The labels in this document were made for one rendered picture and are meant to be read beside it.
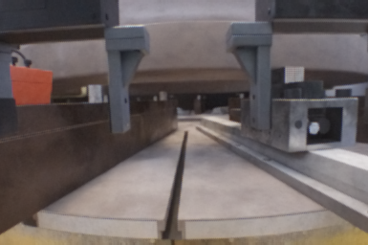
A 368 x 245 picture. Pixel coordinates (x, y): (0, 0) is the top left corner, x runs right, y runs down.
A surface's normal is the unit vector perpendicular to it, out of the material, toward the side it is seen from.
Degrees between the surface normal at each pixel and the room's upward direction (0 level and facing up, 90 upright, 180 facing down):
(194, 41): 90
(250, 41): 90
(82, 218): 90
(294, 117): 90
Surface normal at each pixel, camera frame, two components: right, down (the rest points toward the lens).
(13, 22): -0.01, 0.11
